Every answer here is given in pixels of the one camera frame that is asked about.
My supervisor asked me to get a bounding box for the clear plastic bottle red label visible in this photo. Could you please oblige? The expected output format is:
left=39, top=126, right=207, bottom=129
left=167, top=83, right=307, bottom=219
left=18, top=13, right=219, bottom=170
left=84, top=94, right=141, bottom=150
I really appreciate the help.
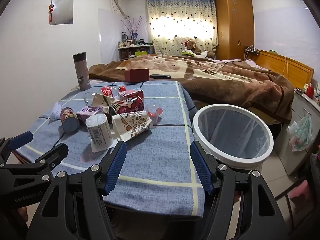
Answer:
left=84, top=86, right=126, bottom=105

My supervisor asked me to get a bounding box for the wooden wardrobe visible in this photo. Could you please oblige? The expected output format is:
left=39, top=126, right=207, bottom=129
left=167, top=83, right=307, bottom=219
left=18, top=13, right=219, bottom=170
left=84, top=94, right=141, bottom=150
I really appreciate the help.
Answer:
left=214, top=0, right=254, bottom=61

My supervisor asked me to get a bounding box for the red jelly cup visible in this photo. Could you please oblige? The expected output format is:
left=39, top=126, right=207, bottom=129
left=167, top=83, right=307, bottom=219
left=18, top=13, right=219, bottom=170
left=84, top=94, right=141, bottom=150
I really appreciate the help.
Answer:
left=147, top=106, right=163, bottom=125

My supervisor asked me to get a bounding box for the white tissue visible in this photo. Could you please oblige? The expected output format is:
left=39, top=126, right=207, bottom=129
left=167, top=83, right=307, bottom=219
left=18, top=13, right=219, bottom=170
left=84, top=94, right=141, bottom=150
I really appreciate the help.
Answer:
left=49, top=102, right=63, bottom=120

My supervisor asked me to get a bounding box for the purple drink carton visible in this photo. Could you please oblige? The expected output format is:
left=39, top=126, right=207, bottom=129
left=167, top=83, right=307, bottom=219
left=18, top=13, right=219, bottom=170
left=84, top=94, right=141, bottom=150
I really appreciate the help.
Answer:
left=76, top=106, right=104, bottom=122

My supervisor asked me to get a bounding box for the red cartoon drink can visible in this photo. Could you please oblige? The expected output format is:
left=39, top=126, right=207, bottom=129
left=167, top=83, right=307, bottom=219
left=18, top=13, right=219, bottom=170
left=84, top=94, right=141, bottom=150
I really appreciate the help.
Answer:
left=109, top=97, right=146, bottom=116

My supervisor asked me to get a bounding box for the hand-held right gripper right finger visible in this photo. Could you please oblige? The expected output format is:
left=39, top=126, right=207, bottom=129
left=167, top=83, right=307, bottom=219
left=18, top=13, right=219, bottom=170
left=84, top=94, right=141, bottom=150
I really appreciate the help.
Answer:
left=189, top=141, right=298, bottom=240

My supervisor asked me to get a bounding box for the blue plaid tablecloth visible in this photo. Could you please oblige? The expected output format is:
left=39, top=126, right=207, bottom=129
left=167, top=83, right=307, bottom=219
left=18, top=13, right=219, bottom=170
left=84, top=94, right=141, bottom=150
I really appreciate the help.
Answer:
left=15, top=80, right=208, bottom=218

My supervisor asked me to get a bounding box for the hanging plastic bag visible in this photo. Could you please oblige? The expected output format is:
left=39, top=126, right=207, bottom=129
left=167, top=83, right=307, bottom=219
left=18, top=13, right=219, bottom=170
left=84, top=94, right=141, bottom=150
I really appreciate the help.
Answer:
left=287, top=114, right=313, bottom=152

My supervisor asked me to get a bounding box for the patterned window curtain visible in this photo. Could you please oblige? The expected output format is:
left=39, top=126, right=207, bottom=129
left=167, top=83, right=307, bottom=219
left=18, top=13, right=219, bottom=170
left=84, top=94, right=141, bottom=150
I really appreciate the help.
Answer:
left=145, top=0, right=218, bottom=55

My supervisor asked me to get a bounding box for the wooden headboard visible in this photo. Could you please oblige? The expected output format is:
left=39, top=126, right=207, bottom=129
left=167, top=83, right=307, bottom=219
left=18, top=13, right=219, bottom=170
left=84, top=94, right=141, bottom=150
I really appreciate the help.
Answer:
left=249, top=49, right=315, bottom=88

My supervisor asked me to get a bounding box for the air conditioner pipe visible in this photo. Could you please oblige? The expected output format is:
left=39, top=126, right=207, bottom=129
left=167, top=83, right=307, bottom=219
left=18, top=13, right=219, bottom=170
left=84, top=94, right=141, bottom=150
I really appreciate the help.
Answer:
left=109, top=0, right=131, bottom=18

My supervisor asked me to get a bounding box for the vase of branches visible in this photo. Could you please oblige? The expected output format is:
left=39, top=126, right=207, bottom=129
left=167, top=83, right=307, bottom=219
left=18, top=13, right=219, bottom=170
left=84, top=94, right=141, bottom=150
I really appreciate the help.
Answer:
left=121, top=16, right=148, bottom=41

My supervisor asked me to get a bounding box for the beige paper packet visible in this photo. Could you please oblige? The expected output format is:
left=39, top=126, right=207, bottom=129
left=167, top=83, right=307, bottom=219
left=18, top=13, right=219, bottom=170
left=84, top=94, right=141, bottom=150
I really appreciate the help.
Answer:
left=92, top=93, right=116, bottom=113

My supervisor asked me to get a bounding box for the silver wall poster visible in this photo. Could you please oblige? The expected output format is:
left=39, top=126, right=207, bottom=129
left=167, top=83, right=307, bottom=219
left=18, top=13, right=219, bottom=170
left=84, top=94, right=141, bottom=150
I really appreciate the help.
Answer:
left=49, top=0, right=74, bottom=26

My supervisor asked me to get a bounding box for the pink milk carton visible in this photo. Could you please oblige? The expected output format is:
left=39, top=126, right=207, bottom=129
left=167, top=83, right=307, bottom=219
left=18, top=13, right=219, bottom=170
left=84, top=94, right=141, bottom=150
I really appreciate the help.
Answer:
left=117, top=89, right=144, bottom=103

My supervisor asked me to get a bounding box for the pink pillow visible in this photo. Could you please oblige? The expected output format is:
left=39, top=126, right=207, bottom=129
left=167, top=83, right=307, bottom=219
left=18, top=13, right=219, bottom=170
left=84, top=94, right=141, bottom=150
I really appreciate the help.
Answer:
left=215, top=58, right=266, bottom=71

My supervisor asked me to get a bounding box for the grey thermos flask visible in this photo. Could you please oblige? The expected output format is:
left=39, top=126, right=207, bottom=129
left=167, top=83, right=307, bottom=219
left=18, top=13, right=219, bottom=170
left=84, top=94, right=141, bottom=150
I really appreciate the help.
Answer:
left=72, top=52, right=91, bottom=91

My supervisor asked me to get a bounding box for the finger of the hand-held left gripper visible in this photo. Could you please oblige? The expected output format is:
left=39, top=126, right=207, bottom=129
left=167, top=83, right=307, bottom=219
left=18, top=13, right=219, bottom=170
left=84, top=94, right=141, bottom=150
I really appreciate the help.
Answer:
left=0, top=131, right=34, bottom=167
left=32, top=143, right=69, bottom=182

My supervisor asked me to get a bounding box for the white labelled paper cup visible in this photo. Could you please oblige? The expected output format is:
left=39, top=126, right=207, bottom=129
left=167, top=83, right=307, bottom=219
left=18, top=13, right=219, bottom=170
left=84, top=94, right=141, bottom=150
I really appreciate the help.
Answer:
left=85, top=113, right=116, bottom=153

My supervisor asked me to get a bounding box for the grey nightstand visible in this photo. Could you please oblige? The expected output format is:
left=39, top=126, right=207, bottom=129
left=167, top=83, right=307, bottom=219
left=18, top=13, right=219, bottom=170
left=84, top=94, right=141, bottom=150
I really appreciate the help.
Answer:
left=274, top=87, right=320, bottom=177

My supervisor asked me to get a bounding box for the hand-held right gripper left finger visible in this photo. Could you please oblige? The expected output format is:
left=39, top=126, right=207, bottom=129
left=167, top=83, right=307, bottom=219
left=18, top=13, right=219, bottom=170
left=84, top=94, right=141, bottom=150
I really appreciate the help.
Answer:
left=26, top=141, right=127, bottom=240

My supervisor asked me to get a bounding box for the brown printed blanket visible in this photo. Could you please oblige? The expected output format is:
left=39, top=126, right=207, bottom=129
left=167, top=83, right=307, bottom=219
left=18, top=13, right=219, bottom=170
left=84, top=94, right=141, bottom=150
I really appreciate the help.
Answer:
left=88, top=54, right=295, bottom=124

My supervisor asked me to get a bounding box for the pink stool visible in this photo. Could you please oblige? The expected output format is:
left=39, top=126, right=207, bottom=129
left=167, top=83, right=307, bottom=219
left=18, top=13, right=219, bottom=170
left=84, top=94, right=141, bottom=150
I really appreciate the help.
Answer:
left=289, top=179, right=311, bottom=202

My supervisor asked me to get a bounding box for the cluttered shelf unit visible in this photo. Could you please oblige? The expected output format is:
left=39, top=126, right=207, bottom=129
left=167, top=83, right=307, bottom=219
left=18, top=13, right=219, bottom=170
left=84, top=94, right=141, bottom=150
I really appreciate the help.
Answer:
left=117, top=43, right=154, bottom=61

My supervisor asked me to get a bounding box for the white waste bin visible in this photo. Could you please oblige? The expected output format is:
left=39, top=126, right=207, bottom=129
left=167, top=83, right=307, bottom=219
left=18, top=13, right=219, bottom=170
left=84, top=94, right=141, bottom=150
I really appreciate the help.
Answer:
left=192, top=104, right=274, bottom=173

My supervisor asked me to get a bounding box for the brown teddy bear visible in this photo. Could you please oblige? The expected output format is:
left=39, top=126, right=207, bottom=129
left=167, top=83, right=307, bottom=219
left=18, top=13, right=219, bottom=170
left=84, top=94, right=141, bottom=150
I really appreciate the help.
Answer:
left=184, top=39, right=201, bottom=55

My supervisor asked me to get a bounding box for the dark red box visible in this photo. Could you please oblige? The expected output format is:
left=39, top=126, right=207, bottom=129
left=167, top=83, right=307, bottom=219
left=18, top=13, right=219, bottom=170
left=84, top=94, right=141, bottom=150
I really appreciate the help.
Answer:
left=124, top=68, right=150, bottom=83

